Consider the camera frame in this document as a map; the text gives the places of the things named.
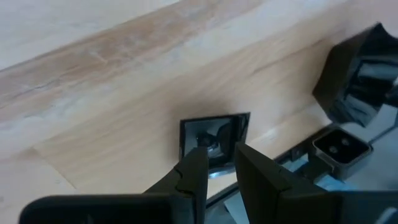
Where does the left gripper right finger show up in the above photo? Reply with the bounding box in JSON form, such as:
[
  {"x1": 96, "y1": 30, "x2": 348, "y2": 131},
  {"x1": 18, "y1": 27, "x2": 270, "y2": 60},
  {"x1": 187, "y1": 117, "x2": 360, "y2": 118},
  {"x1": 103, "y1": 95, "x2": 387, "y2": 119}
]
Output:
[{"x1": 234, "y1": 141, "x2": 398, "y2": 224}]

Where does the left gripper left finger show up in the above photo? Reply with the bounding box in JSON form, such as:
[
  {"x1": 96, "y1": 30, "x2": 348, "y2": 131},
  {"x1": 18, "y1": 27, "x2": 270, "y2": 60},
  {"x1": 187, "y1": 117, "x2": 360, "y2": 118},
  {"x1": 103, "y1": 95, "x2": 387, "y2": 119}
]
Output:
[{"x1": 17, "y1": 146, "x2": 210, "y2": 224}]

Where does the small black square plate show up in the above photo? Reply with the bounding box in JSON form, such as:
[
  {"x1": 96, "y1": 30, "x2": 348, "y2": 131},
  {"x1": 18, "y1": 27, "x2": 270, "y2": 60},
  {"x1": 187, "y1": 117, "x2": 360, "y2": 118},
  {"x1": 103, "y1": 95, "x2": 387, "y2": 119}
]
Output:
[{"x1": 178, "y1": 112, "x2": 251, "y2": 180}]

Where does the black flared square bowl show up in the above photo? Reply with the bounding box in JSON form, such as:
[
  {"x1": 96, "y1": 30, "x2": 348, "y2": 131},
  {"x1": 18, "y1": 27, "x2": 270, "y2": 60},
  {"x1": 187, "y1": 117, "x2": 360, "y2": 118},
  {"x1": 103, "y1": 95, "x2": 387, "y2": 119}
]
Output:
[{"x1": 312, "y1": 22, "x2": 398, "y2": 128}]

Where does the blue floor item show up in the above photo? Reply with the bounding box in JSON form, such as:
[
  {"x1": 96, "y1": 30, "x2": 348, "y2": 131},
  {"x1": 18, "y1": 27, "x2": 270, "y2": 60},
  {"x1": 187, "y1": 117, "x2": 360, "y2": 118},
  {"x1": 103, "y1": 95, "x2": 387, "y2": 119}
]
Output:
[{"x1": 281, "y1": 152, "x2": 358, "y2": 192}]

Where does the black frame bracket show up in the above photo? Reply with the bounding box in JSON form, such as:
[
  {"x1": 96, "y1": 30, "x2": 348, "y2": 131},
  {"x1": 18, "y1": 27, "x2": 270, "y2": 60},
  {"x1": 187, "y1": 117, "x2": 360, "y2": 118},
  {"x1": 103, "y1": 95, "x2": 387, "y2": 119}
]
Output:
[{"x1": 312, "y1": 128, "x2": 374, "y2": 181}]

